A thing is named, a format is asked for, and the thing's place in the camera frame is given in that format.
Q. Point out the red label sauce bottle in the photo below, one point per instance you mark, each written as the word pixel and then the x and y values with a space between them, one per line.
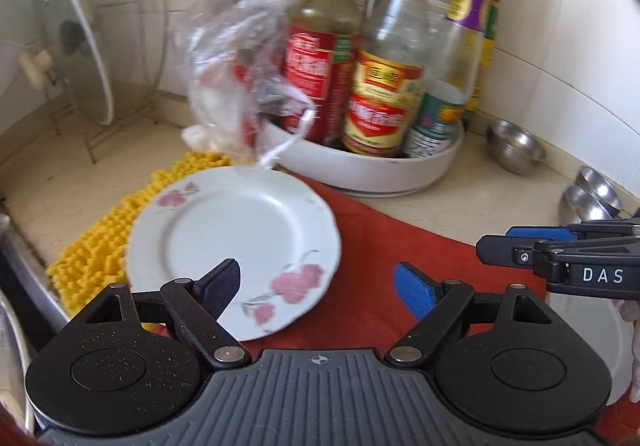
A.
pixel 320 71

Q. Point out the green yellow label bottle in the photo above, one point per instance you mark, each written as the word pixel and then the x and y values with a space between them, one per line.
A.
pixel 492 26

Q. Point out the small steel bowl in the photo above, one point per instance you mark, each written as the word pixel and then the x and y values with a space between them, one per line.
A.
pixel 515 149

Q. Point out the red cloth mat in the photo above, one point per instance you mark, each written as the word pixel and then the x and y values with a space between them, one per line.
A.
pixel 370 246

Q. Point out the white floral plate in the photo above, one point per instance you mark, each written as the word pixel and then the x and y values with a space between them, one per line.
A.
pixel 225 231

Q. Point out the purple label glass bottle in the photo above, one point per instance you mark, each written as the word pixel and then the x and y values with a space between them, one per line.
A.
pixel 470 1

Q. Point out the glass pot lid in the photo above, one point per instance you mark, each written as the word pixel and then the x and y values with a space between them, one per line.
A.
pixel 75 66

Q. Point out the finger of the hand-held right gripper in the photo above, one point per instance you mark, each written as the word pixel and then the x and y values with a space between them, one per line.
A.
pixel 537 232
pixel 500 251

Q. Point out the white turntable tray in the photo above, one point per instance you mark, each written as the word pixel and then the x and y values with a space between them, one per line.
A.
pixel 380 176

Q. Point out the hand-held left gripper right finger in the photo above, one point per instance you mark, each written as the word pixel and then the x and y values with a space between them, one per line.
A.
pixel 415 291

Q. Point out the clear plastic bag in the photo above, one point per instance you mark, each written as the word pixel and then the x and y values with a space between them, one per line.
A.
pixel 225 51

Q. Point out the yellow cap clear bottle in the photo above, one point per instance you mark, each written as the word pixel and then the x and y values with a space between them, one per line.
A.
pixel 385 101

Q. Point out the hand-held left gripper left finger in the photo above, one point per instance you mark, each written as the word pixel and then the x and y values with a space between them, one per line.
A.
pixel 222 283

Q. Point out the small white pepper bottle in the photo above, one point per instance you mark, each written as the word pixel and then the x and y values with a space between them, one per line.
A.
pixel 435 121

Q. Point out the plain white plate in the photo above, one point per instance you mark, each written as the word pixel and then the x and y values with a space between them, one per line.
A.
pixel 585 346

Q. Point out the yellow chenille mat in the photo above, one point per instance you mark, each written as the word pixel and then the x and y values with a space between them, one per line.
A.
pixel 100 246

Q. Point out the clear dome lid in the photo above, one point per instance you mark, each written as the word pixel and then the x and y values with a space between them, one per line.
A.
pixel 130 26

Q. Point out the person's right hand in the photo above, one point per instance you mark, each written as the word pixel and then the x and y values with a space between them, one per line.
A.
pixel 629 313

